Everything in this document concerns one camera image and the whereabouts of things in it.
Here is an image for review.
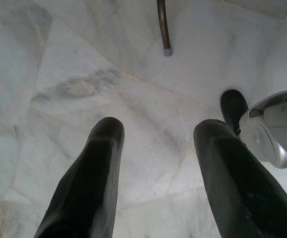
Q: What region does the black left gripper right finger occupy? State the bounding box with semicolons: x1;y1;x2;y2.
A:
193;119;287;238

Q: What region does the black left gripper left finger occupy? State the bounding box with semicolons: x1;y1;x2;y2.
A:
33;117;125;238

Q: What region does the silver robot leg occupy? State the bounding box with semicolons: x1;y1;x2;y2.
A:
239;90;287;172

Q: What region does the black robot foot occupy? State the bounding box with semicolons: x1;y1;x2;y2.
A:
219;89;249;136

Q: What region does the brown metal chair leg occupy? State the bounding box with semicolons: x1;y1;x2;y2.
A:
156;0;173;57

